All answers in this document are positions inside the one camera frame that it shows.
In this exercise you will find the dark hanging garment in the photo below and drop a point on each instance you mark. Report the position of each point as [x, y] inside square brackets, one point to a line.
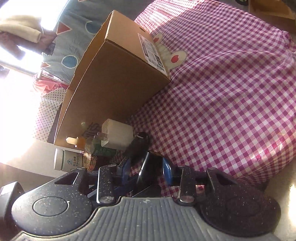
[10, 45]

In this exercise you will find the white pink-dotted cloth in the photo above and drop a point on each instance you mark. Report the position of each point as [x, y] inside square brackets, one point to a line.
[46, 111]

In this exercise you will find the cream hanging cloth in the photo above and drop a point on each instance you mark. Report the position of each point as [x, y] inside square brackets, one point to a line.
[18, 27]

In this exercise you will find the small black cap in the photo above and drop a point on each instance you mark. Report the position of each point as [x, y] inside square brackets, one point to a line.
[148, 169]

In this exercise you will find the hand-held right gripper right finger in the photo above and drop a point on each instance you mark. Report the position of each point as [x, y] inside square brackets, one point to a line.
[167, 170]

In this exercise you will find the brown cardboard box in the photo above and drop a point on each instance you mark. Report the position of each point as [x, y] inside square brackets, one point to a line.
[115, 81]

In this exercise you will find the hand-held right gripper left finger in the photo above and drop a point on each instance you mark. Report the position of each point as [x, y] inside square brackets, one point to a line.
[124, 169]

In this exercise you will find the pink checkered tablecloth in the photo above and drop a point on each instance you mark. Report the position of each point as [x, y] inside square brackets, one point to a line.
[219, 104]

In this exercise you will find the green dropper bottle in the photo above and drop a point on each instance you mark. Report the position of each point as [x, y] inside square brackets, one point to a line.
[81, 142]

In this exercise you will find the black tape roll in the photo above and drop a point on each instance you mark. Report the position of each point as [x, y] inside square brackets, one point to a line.
[138, 144]

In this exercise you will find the flat cardboard box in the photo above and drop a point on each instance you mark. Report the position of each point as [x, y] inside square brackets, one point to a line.
[268, 9]

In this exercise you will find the blue patterned bed sheet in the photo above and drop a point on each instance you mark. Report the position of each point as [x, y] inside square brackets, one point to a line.
[76, 27]

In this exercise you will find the white charger plug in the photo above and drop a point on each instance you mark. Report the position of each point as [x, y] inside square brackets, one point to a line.
[119, 135]

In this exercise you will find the white plastic jar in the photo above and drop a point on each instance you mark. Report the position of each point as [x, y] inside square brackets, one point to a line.
[67, 161]

